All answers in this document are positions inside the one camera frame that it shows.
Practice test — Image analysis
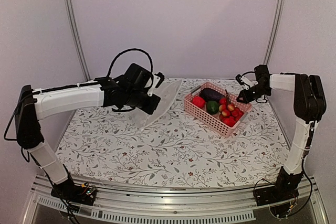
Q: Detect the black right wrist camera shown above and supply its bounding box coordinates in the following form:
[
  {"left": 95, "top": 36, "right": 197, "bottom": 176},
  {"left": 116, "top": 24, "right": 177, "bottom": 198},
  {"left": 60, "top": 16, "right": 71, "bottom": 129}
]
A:
[{"left": 235, "top": 74, "right": 257, "bottom": 90}]

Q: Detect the clear zip top bag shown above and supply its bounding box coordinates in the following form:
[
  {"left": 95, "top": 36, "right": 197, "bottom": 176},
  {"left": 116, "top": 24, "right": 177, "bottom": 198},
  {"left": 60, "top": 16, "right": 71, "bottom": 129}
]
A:
[{"left": 129, "top": 79, "right": 182, "bottom": 131}]

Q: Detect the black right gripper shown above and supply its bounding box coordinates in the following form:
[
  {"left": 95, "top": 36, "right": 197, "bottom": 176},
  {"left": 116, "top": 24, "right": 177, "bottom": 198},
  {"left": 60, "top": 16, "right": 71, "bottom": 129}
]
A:
[{"left": 238, "top": 84, "right": 271, "bottom": 104}]

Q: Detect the red cherry bunch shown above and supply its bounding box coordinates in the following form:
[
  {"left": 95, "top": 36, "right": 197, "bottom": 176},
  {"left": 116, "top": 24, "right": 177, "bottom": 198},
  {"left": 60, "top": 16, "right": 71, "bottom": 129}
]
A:
[{"left": 218, "top": 90, "right": 244, "bottom": 121}]

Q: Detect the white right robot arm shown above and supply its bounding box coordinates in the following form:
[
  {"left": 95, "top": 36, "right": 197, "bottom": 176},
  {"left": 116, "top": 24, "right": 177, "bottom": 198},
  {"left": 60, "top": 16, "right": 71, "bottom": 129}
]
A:
[{"left": 236, "top": 65, "right": 327, "bottom": 201}]

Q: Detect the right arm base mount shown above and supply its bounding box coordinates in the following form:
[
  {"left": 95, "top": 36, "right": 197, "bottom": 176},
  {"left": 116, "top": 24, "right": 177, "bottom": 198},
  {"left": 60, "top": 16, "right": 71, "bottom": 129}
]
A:
[{"left": 253, "top": 179, "right": 299, "bottom": 219}]

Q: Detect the dark purple eggplant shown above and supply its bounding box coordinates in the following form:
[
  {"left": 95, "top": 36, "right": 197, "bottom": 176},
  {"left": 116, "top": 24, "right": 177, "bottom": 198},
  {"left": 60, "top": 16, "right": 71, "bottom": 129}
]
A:
[{"left": 199, "top": 88, "right": 224, "bottom": 102}]

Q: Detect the red chili pepper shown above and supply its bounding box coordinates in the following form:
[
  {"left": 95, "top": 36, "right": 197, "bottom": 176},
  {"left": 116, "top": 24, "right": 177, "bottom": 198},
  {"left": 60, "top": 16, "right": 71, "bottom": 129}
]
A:
[{"left": 223, "top": 116, "right": 240, "bottom": 127}]

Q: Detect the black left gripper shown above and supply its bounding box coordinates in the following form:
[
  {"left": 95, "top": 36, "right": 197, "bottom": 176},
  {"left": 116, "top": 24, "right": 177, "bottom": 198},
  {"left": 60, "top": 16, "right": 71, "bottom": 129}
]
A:
[{"left": 125, "top": 89, "right": 161, "bottom": 114}]

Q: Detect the green avocado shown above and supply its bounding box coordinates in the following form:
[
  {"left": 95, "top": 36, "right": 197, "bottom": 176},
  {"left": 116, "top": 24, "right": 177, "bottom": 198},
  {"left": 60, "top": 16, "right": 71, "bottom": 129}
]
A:
[{"left": 206, "top": 101, "right": 219, "bottom": 115}]

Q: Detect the aluminium front rail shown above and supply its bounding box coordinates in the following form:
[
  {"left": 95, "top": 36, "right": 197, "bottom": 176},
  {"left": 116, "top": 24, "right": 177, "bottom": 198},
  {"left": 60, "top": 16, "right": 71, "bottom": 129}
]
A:
[{"left": 23, "top": 175, "right": 330, "bottom": 223}]

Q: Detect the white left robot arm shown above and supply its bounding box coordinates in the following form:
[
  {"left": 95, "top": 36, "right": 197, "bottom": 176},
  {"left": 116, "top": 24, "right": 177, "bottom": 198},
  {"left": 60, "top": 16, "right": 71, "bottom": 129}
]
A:
[{"left": 14, "top": 63, "right": 164, "bottom": 200}]

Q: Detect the left aluminium frame post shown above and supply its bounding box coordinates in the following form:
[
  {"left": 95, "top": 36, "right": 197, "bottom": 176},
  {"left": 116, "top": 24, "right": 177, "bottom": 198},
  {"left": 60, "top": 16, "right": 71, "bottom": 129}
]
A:
[{"left": 64, "top": 0, "right": 91, "bottom": 81}]

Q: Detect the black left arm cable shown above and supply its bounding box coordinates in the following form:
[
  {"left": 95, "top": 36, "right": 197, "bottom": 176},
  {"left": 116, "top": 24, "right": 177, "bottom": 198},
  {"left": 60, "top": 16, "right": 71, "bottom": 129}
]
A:
[{"left": 107, "top": 48, "right": 154, "bottom": 78}]

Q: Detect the red wrinkled apple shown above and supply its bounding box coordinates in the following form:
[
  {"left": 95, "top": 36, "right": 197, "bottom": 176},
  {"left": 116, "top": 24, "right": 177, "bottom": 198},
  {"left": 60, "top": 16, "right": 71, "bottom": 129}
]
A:
[{"left": 192, "top": 96, "right": 206, "bottom": 109}]

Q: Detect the floral table cloth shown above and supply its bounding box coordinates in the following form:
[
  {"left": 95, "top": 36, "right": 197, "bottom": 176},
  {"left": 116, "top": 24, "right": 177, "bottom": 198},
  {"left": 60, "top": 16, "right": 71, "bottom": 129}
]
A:
[{"left": 56, "top": 79, "right": 289, "bottom": 188}]

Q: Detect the aluminium frame post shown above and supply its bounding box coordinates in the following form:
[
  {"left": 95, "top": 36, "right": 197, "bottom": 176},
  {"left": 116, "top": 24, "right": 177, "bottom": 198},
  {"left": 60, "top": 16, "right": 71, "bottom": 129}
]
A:
[
  {"left": 263, "top": 0, "right": 285, "bottom": 65},
  {"left": 64, "top": 0, "right": 91, "bottom": 81}
]

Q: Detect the right aluminium frame post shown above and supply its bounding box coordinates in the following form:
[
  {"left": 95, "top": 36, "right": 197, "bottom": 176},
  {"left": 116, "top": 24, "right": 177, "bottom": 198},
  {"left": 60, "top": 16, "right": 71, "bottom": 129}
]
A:
[{"left": 263, "top": 0, "right": 285, "bottom": 65}]

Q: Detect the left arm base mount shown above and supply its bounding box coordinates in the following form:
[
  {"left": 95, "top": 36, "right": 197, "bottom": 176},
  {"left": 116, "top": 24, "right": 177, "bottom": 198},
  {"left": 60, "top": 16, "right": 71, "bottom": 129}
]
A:
[{"left": 51, "top": 180, "right": 97, "bottom": 206}]

